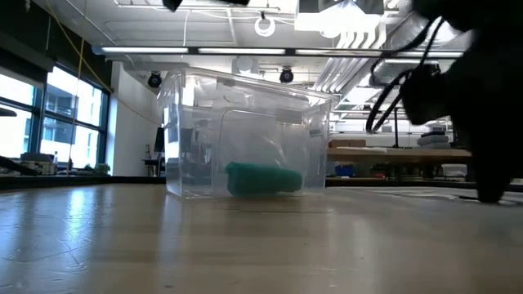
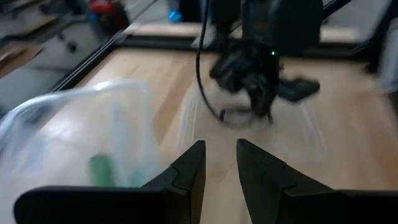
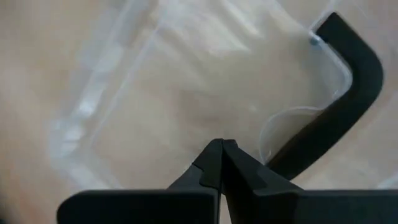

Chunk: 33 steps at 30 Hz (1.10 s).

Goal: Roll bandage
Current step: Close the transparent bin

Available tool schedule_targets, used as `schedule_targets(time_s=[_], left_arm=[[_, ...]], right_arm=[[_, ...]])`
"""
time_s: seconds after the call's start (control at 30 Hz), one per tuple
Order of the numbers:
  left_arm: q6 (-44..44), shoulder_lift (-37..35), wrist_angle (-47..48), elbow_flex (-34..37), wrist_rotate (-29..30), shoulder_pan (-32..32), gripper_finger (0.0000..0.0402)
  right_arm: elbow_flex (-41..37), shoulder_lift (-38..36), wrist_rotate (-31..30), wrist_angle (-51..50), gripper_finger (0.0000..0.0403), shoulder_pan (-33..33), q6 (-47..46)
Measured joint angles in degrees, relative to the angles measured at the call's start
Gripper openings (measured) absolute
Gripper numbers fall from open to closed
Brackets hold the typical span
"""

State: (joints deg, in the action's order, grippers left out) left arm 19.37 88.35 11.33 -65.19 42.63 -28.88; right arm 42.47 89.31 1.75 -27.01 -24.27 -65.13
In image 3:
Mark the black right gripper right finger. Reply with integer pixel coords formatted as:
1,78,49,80
222,138,398,224

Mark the black curved handle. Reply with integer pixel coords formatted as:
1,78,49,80
266,11,384,181

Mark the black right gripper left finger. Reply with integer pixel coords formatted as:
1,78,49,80
57,138,224,224

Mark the clear plastic container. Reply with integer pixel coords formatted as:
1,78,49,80
46,0,398,191

